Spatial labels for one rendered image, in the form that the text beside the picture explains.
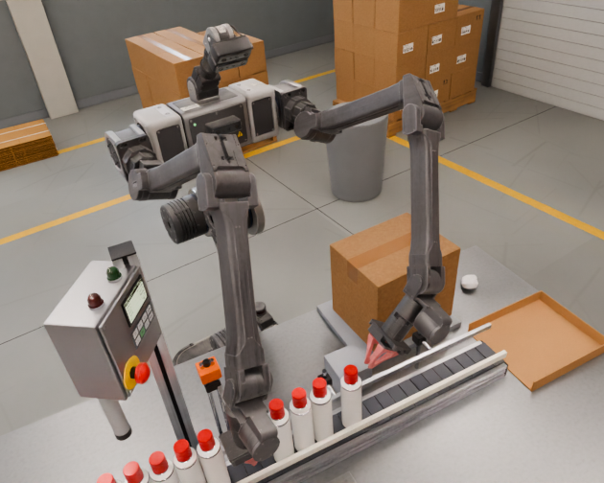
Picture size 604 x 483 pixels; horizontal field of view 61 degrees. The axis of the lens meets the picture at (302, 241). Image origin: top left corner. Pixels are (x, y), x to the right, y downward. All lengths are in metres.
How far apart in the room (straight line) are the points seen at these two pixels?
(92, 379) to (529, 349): 1.23
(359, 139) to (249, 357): 2.74
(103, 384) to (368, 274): 0.76
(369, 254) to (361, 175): 2.25
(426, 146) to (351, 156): 2.45
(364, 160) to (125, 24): 3.69
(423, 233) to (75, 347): 0.74
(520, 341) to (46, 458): 1.38
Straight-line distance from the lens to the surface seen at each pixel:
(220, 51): 1.29
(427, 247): 1.18
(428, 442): 1.45
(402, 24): 4.58
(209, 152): 0.98
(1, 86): 6.37
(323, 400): 1.25
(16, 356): 3.27
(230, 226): 0.96
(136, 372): 0.99
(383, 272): 1.45
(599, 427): 1.60
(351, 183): 3.77
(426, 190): 1.20
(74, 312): 0.94
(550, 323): 1.81
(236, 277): 0.96
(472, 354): 1.59
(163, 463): 1.19
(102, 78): 6.53
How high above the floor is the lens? 2.04
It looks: 36 degrees down
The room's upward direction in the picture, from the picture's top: 5 degrees counter-clockwise
